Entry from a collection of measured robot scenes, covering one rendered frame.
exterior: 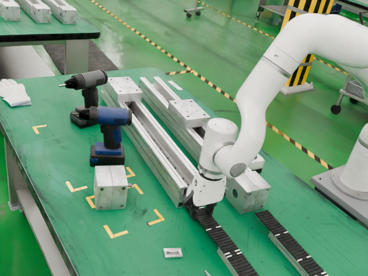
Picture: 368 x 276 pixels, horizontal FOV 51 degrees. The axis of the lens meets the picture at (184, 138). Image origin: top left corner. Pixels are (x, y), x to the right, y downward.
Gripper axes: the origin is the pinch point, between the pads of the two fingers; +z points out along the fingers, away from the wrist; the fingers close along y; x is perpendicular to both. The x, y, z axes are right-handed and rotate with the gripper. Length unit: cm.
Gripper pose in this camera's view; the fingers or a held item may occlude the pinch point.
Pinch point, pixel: (201, 211)
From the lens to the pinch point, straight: 123.4
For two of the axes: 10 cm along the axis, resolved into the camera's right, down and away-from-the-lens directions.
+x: -4.6, -5.3, 7.2
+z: -1.6, 8.4, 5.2
